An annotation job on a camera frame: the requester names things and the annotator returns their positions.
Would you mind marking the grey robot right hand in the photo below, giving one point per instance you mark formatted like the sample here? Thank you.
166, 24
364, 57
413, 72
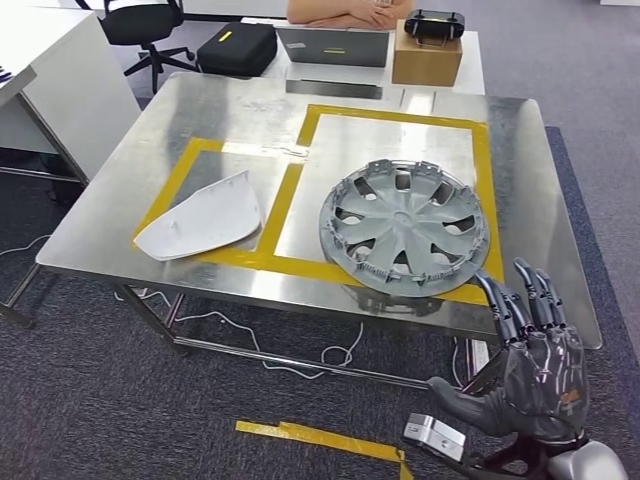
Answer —
550, 384

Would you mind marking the person's right hand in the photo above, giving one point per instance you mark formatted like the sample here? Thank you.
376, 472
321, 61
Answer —
372, 14

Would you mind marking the grey plastic wheel cover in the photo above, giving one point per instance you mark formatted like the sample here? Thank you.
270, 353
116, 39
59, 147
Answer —
404, 225

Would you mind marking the person's right forearm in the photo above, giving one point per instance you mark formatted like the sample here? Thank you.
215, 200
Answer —
315, 13

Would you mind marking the yellow workbench tape grid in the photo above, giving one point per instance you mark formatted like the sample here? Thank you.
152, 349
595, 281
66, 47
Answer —
280, 218

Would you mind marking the large white plastic car part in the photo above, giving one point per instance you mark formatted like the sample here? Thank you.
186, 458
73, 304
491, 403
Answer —
210, 218

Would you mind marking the grey laptop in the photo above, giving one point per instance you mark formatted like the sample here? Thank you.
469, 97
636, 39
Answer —
335, 50

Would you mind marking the person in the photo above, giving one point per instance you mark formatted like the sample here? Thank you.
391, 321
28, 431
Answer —
320, 10

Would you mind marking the black device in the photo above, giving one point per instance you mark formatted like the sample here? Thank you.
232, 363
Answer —
435, 25

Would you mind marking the brown cardboard box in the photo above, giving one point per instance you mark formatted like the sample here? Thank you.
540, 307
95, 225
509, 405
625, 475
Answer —
425, 66

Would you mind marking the white power strip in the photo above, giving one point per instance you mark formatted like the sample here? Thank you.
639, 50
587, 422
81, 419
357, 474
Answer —
478, 358

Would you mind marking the black case with yellow stripe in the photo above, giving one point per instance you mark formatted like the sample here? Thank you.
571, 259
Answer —
240, 53

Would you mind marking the black office chair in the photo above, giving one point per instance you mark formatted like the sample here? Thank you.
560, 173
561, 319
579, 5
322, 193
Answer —
140, 23

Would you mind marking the white desk cabinet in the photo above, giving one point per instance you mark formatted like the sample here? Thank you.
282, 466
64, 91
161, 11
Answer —
80, 99

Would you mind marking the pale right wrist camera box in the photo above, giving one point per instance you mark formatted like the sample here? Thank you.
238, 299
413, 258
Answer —
435, 437

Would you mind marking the metal table frame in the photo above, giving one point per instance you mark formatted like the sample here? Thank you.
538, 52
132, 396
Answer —
20, 288

